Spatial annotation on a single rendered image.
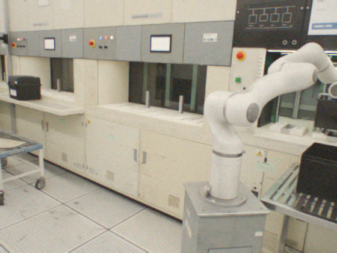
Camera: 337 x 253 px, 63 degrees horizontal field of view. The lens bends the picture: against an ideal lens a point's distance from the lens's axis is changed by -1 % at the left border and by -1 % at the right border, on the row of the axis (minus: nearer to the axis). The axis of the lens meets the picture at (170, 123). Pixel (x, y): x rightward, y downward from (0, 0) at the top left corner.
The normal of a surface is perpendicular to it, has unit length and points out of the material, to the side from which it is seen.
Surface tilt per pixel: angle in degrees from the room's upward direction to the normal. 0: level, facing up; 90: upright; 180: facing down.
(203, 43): 90
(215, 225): 90
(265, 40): 90
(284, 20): 90
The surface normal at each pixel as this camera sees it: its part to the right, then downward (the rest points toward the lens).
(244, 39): -0.59, 0.14
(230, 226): 0.15, 0.22
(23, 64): 0.80, 0.17
